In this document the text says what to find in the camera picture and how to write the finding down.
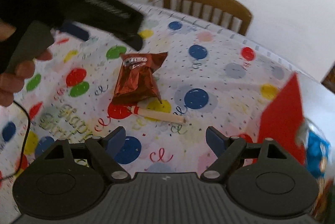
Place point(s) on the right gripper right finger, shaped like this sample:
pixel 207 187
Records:
pixel 228 151

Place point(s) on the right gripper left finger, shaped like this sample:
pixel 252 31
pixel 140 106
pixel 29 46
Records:
pixel 102 152

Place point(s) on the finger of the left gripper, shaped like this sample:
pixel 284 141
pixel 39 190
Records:
pixel 75 31

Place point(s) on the brown Oreo snack bag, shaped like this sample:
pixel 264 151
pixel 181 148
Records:
pixel 135 81

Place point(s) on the blue snack bag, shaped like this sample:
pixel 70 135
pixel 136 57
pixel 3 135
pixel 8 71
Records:
pixel 317 148

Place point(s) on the person left hand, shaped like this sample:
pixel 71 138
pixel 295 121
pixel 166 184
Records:
pixel 13 83

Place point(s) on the beige sausage stick snack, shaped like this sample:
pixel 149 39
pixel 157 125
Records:
pixel 161 116

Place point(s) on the red cardboard box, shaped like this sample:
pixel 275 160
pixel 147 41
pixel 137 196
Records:
pixel 282 119

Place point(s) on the balloon pattern tablecloth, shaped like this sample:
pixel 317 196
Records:
pixel 211 76

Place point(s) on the wooden chair behind table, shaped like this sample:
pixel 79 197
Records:
pixel 208 9

